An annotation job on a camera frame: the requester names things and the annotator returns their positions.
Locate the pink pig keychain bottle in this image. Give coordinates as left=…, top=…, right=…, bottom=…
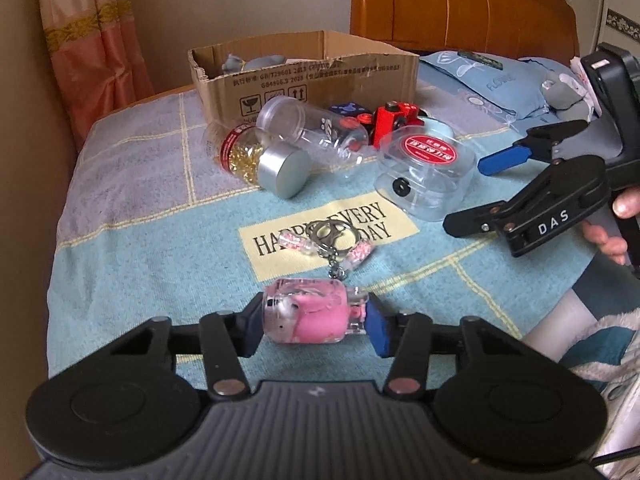
left=262, top=219, right=373, bottom=344

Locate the clear round container red label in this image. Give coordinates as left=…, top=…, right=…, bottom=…
left=374, top=125, right=476, bottom=222

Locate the red wooden toy train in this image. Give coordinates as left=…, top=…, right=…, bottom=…
left=356, top=101, right=428, bottom=148

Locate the gold bead jar silver lid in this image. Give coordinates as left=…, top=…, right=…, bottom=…
left=204, top=122, right=312, bottom=200

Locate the black blue toy train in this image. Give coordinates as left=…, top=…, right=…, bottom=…
left=329, top=102, right=372, bottom=128

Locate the clear plastic jar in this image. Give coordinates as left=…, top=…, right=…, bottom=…
left=257, top=96, right=369, bottom=177

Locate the grey cat toy figure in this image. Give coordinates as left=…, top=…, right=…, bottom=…
left=221, top=54, right=288, bottom=75

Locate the person right hand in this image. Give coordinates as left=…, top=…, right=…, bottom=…
left=582, top=186, right=639, bottom=268

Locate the grey plush toy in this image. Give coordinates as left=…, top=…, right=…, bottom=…
left=540, top=70, right=597, bottom=122

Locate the blue floral pillow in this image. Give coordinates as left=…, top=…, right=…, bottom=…
left=419, top=51, right=589, bottom=132

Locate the wooden headboard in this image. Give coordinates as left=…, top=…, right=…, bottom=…
left=350, top=0, right=579, bottom=63

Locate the striped towel blanket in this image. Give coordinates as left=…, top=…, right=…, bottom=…
left=47, top=91, right=593, bottom=374

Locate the cardboard box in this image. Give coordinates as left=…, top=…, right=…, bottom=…
left=188, top=30, right=419, bottom=124

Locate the pink curtain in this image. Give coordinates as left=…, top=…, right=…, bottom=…
left=39, top=0, right=154, bottom=148

